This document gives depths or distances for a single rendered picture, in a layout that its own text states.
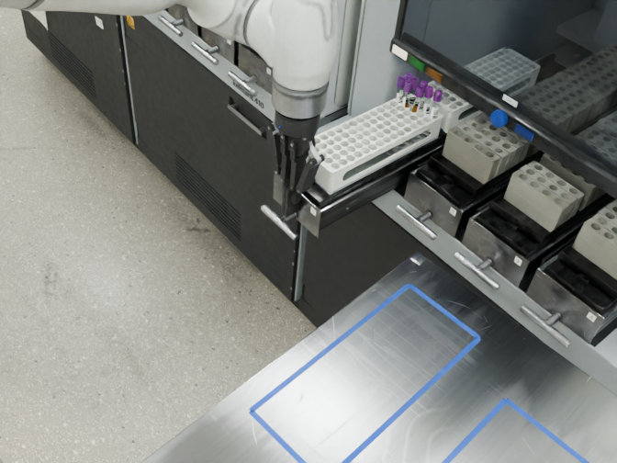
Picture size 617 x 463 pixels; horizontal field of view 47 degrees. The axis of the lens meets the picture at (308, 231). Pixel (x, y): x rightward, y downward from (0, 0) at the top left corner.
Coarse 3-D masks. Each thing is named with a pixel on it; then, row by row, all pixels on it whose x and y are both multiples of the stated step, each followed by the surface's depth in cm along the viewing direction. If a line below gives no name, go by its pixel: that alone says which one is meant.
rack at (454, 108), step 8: (440, 88) 148; (432, 96) 145; (448, 96) 146; (456, 96) 147; (440, 104) 144; (448, 104) 145; (456, 104) 146; (464, 104) 144; (440, 112) 144; (448, 112) 143; (456, 112) 143; (464, 112) 152; (472, 112) 152; (480, 112) 150; (448, 120) 144; (456, 120) 145; (464, 120) 147; (448, 128) 145
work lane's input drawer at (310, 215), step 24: (432, 144) 143; (384, 168) 136; (408, 168) 140; (312, 192) 130; (336, 192) 130; (360, 192) 133; (384, 192) 139; (288, 216) 134; (312, 216) 131; (336, 216) 133
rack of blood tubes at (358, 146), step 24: (360, 120) 139; (384, 120) 139; (408, 120) 140; (432, 120) 140; (336, 144) 132; (360, 144) 134; (384, 144) 133; (408, 144) 140; (336, 168) 130; (360, 168) 137
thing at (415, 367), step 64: (384, 320) 110; (448, 320) 111; (512, 320) 112; (256, 384) 101; (320, 384) 102; (384, 384) 102; (448, 384) 103; (512, 384) 104; (576, 384) 105; (192, 448) 93; (256, 448) 94; (320, 448) 95; (384, 448) 95; (448, 448) 96; (512, 448) 97; (576, 448) 97
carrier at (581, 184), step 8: (544, 160) 132; (552, 160) 131; (552, 168) 132; (560, 168) 130; (568, 168) 130; (560, 176) 131; (568, 176) 130; (576, 176) 128; (576, 184) 129; (584, 184) 128; (592, 184) 127; (584, 192) 128; (592, 192) 128; (584, 200) 129; (584, 208) 130
